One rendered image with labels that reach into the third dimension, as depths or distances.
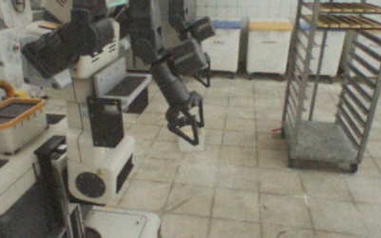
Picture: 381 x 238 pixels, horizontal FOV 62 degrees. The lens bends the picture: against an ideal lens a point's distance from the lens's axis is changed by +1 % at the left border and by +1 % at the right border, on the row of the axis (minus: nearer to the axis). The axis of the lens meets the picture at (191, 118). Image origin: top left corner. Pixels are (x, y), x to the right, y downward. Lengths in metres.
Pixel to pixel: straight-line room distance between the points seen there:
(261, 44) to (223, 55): 0.51
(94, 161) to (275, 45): 3.58
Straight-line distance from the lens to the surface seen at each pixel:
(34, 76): 0.86
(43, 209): 1.31
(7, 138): 1.19
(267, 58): 4.39
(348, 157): 2.57
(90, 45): 0.73
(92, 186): 1.12
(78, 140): 1.05
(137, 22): 0.70
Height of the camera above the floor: 1.36
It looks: 25 degrees down
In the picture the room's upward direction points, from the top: straight up
